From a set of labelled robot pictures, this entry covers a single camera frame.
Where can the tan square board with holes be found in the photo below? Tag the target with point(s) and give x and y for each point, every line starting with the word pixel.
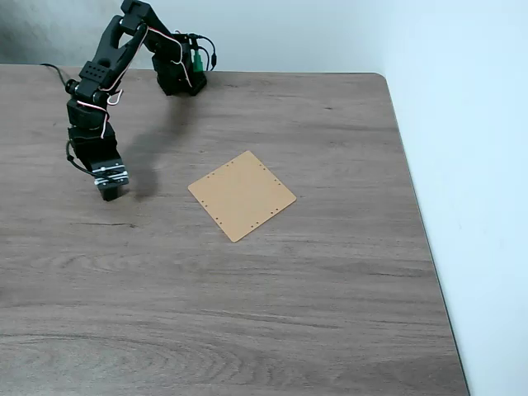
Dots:
pixel 242 196

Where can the green connector block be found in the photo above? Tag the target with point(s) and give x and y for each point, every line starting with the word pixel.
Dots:
pixel 198 64

